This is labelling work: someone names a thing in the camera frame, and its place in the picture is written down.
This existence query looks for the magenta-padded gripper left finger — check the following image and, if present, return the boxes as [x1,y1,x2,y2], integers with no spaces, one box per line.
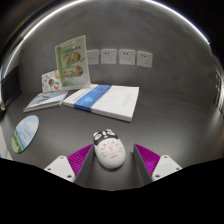
[43,143,96,186]

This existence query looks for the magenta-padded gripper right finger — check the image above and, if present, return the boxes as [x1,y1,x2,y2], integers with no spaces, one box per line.
[133,143,184,186]

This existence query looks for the white panda-print computer mouse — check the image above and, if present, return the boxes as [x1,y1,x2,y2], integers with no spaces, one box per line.
[92,128,127,170]

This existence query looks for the round landscape-print mouse pad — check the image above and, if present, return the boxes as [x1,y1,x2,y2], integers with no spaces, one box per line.
[10,114,40,155]

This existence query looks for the grey striped book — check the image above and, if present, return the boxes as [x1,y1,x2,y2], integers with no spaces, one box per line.
[22,89,69,114]

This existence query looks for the white book with blue band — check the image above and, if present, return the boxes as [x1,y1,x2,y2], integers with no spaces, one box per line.
[62,83,141,123]

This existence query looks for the white colourful sticker card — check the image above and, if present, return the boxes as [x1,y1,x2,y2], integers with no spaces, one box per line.
[40,69,62,94]

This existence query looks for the green food leaflet stand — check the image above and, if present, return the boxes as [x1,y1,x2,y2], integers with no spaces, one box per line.
[54,34,92,91]

